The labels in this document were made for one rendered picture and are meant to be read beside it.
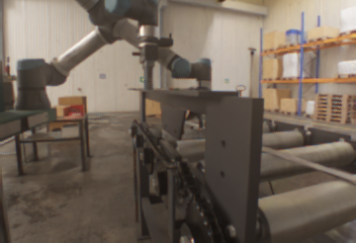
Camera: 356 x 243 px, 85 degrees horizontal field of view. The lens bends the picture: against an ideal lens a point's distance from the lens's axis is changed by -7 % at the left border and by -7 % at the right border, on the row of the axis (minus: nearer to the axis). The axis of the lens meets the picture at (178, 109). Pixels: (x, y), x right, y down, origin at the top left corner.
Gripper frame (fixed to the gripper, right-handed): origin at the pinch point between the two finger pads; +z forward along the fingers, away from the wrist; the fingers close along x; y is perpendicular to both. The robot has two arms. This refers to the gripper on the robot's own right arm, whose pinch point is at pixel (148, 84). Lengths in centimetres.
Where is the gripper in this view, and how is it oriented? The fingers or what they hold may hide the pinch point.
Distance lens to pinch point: 77.5
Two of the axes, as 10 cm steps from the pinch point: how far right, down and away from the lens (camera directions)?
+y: -9.5, 0.3, -3.1
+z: 0.0, 9.9, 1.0
